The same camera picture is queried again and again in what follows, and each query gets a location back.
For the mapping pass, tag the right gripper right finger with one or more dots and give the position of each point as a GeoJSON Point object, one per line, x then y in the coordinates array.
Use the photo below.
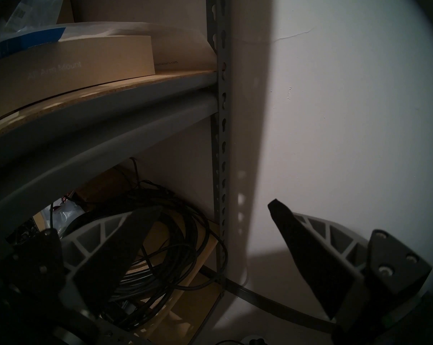
{"type": "Point", "coordinates": [310, 258]}

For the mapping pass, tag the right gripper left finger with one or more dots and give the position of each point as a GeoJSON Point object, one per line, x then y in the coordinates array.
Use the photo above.
{"type": "Point", "coordinates": [105, 254]}

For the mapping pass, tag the clear bag of black parts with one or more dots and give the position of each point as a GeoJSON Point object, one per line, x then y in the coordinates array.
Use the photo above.
{"type": "Point", "coordinates": [33, 6]}

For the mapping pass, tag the grey metal rack shelf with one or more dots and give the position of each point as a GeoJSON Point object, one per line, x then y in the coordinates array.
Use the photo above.
{"type": "Point", "coordinates": [221, 96]}

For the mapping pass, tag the black knob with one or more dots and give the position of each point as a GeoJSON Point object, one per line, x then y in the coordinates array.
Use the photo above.
{"type": "Point", "coordinates": [252, 339]}

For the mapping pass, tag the brown cardboard back sheet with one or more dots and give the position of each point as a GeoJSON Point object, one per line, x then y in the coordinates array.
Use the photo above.
{"type": "Point", "coordinates": [137, 4]}

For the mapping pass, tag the flat brown AP mount box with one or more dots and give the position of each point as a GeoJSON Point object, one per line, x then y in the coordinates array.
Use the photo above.
{"type": "Point", "coordinates": [76, 67]}

